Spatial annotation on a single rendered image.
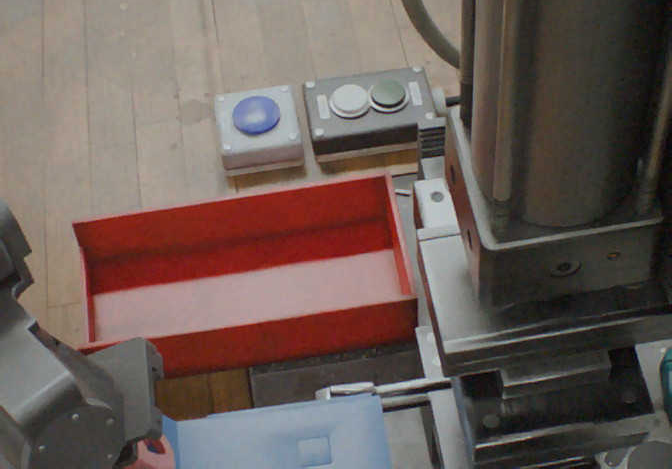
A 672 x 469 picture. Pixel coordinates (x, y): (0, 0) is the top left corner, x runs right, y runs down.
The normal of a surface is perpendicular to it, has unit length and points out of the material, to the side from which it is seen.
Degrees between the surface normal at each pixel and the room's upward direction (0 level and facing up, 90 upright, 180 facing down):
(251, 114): 3
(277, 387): 0
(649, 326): 90
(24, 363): 13
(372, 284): 0
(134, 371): 25
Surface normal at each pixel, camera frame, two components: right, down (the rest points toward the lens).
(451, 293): -0.06, -0.60
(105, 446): 0.64, 0.43
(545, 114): -0.35, 0.76
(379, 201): 0.14, 0.79
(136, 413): -0.46, -0.46
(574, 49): -0.13, 0.80
